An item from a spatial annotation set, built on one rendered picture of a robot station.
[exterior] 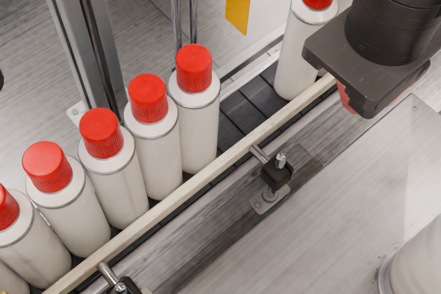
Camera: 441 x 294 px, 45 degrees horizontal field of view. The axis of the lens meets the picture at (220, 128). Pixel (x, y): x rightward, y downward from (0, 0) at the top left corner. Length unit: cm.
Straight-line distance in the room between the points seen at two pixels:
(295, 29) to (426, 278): 28
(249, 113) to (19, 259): 33
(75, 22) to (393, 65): 32
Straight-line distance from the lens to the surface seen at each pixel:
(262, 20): 85
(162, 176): 58
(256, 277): 62
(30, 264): 54
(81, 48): 59
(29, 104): 79
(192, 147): 58
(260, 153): 63
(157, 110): 47
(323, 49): 37
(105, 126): 46
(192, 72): 48
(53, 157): 45
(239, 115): 69
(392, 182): 69
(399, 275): 58
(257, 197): 70
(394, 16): 34
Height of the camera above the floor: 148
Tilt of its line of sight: 61 degrees down
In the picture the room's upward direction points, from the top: 4 degrees clockwise
